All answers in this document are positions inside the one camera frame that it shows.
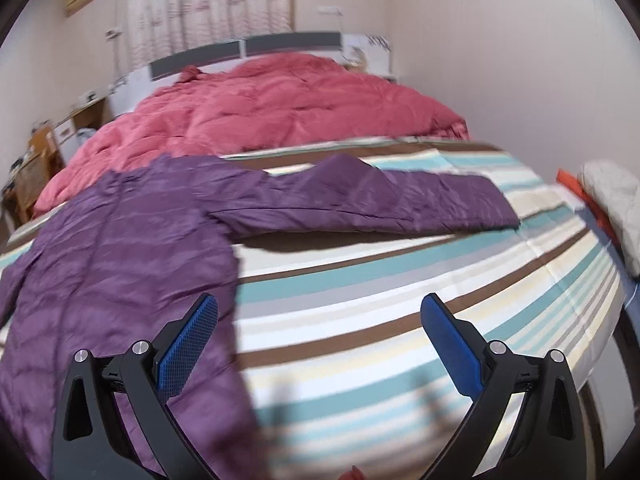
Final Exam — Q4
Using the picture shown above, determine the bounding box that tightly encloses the purple down jacket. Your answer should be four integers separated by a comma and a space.
1, 154, 518, 479

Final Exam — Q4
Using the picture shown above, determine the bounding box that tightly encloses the striped bed sheet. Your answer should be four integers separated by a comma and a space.
0, 136, 627, 480

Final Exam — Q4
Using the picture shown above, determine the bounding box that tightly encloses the white quilted cloth pile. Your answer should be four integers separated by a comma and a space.
578, 159, 640, 280

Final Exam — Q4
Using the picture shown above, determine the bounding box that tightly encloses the orange red cloth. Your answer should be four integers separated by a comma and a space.
555, 169, 620, 249

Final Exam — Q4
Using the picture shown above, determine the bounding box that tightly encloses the wooden rattan chair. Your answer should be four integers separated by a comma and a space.
2, 124, 64, 229

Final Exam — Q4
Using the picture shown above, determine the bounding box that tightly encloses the white bedside cabinet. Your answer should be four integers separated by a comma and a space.
54, 98, 113, 165

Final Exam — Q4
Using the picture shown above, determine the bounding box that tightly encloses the pink red quilt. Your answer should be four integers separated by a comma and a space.
34, 53, 470, 214

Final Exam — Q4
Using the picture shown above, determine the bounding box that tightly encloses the white grey headboard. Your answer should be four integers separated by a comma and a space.
108, 32, 398, 116

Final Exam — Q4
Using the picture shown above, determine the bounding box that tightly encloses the patterned window curtain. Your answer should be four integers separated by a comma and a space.
125, 0, 293, 70

